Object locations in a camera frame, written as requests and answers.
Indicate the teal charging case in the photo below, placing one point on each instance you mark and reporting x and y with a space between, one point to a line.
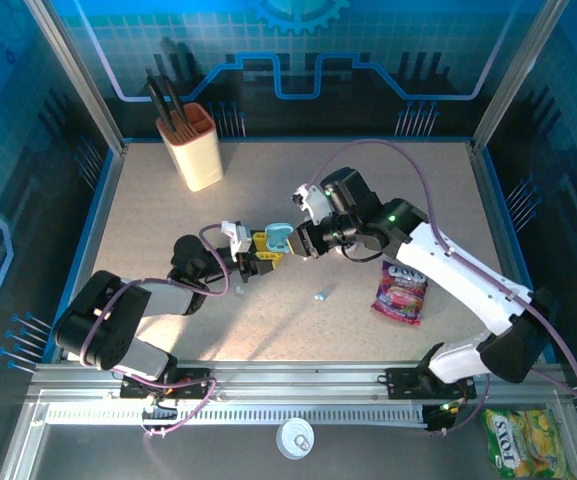
278 231

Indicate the teal earbud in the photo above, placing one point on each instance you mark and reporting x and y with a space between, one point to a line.
320 296

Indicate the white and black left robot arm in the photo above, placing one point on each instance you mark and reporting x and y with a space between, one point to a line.
103 320

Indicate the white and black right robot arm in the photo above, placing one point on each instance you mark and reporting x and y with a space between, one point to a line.
458 270

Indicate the beige and orange knife block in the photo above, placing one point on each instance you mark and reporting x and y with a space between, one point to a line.
198 160

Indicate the purple candy bag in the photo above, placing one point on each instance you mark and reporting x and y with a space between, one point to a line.
400 300

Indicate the black interface board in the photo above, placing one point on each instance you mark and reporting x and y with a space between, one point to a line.
445 415

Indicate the green and yellow candy bag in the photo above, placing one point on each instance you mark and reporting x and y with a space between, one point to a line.
523 445

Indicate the aluminium side rail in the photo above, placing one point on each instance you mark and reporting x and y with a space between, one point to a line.
509 250
89 250

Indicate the aluminium front rail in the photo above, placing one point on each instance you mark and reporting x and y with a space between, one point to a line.
293 372

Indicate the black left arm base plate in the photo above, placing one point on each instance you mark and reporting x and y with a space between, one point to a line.
193 382

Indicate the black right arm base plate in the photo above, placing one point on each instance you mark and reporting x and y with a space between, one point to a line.
403 382

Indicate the aluminium frame post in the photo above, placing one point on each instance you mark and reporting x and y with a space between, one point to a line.
515 75
75 75

